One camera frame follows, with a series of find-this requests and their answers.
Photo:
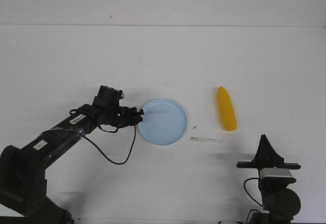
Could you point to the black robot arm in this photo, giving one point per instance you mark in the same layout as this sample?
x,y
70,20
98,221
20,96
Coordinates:
x,y
279,202
23,183

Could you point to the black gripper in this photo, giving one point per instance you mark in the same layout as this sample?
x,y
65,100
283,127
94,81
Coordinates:
x,y
276,160
111,113

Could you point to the yellow corn cob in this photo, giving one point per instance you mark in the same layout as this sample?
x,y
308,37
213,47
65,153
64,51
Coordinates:
x,y
226,110

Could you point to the horizontal tape strip on table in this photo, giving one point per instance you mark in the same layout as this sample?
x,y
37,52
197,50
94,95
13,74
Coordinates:
x,y
209,140

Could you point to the light blue round plate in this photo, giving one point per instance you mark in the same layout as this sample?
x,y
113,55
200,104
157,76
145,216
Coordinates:
x,y
164,121

